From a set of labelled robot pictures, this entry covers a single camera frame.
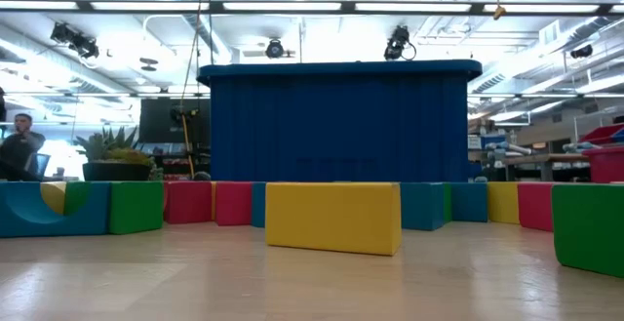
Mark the laptop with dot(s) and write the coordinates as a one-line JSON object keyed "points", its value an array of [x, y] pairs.
{"points": [[41, 164]]}

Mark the large blue plastic bin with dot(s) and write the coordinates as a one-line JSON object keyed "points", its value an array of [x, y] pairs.
{"points": [[336, 126]]}

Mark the green spiky plant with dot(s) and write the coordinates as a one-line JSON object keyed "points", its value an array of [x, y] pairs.
{"points": [[112, 145]]}

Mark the red foam arch block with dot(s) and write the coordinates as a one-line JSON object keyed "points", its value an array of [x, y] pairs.
{"points": [[187, 201]]}

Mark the black ceiling fixture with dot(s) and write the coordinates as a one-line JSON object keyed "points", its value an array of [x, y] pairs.
{"points": [[581, 51]]}

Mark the green foam cube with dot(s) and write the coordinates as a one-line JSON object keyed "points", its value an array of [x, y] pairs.
{"points": [[136, 208], [590, 228], [447, 201]]}

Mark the background shelf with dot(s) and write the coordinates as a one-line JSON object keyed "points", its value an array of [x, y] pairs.
{"points": [[170, 162]]}

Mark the red foam cube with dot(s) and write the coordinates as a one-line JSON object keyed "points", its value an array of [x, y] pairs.
{"points": [[535, 206], [234, 203]]}

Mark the black ceiling spotlight cluster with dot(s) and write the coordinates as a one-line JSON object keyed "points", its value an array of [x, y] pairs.
{"points": [[75, 40]]}

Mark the black monitor screen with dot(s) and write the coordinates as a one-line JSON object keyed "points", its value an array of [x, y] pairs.
{"points": [[166, 126]]}

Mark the blue foam arch block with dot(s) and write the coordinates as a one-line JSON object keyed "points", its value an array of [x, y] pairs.
{"points": [[53, 228]]}

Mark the red tilted tray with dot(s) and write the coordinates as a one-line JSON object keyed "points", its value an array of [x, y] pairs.
{"points": [[602, 134]]}

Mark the yellow foam rectangular block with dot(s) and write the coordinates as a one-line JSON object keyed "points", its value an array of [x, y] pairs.
{"points": [[331, 216]]}

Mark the green foam half cylinder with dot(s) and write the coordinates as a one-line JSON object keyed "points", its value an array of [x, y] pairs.
{"points": [[77, 195]]}

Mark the red plastic bin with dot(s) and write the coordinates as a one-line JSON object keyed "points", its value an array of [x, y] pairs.
{"points": [[607, 165]]}

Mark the pale grey background equipment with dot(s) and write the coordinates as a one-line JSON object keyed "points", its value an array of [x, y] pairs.
{"points": [[507, 148], [580, 146]]}

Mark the person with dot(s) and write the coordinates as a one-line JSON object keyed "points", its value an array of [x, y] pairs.
{"points": [[19, 145]]}

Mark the black plant pot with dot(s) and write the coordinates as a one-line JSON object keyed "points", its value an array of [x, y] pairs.
{"points": [[117, 172]]}

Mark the blue foam cube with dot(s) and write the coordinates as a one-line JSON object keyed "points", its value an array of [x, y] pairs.
{"points": [[258, 204], [421, 205]]}

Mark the yellow hanging tag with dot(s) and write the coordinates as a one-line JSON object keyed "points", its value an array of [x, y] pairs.
{"points": [[499, 12]]}

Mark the round black ceiling camera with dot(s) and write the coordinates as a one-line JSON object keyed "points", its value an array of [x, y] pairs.
{"points": [[274, 49]]}

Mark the small blue box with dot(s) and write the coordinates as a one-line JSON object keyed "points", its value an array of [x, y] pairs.
{"points": [[492, 141]]}

